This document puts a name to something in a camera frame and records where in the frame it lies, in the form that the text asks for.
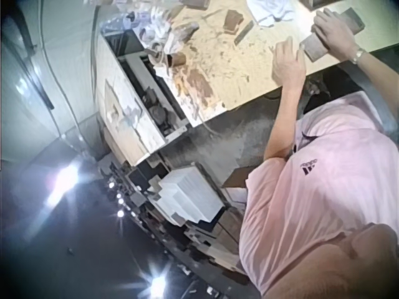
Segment grey cable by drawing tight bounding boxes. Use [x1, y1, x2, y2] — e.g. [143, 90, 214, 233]
[39, 0, 82, 138]

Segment brown cardboard box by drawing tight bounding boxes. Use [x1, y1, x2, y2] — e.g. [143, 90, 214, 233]
[221, 164, 251, 205]

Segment person's right hand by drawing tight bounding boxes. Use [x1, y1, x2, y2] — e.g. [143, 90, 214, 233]
[311, 7, 360, 62]

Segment small brown wooden block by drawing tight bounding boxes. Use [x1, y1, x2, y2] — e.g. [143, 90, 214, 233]
[221, 9, 245, 34]

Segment open white tool drawer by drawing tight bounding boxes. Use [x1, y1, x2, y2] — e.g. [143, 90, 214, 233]
[95, 29, 190, 168]

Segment heap of white rags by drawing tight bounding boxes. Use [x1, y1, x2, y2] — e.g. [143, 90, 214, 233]
[137, 4, 188, 59]

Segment long brown wooden block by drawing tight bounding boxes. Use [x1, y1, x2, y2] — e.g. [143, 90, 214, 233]
[299, 7, 366, 62]

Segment grey stone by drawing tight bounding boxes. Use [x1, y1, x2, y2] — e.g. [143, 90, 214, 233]
[176, 23, 200, 42]

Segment dark wooden block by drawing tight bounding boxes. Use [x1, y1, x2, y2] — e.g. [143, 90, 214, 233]
[183, 0, 210, 9]

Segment person's left hand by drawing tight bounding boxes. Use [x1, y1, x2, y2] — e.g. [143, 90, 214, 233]
[272, 36, 308, 92]

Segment silver wrist watch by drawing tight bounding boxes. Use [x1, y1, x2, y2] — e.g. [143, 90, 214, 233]
[351, 47, 367, 65]

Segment white crumpled cloth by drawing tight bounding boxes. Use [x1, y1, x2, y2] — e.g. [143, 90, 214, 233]
[245, 0, 300, 27]

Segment flat wooden stick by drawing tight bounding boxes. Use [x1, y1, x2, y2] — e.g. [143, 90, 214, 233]
[233, 20, 255, 45]

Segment stack of white sheets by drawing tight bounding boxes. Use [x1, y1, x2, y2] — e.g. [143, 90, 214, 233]
[151, 165, 226, 224]

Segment brown cylindrical cup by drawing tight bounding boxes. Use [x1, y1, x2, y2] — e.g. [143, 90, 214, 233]
[167, 52, 187, 68]

